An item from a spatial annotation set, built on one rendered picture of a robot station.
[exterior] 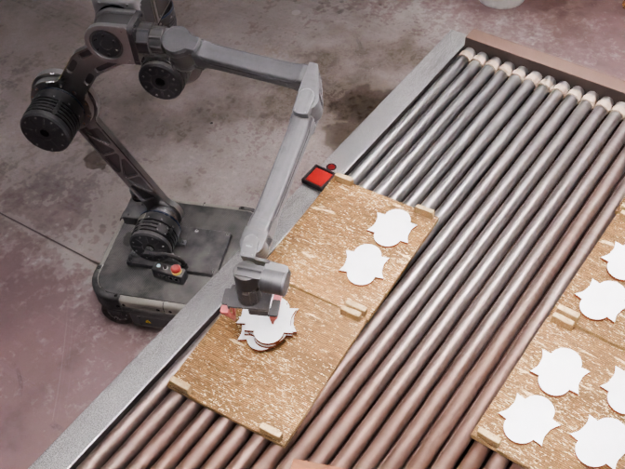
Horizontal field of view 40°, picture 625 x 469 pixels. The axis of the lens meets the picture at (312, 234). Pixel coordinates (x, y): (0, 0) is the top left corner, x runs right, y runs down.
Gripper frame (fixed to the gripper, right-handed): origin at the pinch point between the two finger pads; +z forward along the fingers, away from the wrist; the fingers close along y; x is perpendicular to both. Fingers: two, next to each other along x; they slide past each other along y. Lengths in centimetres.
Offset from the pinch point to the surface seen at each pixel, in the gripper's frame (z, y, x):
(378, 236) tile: 11.1, 27.5, 38.5
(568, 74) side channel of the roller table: 11, 83, 113
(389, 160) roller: 14, 28, 72
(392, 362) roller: 13.0, 34.5, -0.8
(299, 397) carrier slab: 11.5, 13.1, -14.2
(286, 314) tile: 6.9, 6.7, 6.8
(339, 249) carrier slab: 12.1, 17.0, 33.5
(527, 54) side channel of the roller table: 11, 70, 123
